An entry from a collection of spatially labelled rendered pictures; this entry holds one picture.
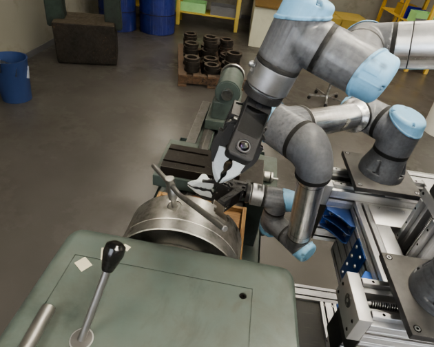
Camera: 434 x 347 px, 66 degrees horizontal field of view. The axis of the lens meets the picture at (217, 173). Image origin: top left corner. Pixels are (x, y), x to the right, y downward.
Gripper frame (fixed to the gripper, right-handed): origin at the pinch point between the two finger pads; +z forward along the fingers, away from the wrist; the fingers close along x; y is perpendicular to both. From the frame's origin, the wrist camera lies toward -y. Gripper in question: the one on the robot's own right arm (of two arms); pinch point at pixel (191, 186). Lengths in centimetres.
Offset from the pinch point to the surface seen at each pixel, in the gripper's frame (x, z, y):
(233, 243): 8.6, -16.3, -29.5
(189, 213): 15.5, -4.5, -29.3
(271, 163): -15, -31, 45
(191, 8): -69, 127, 642
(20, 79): -80, 217, 216
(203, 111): -20, 10, 97
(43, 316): 19, 12, -61
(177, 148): -10.6, 13.0, 37.2
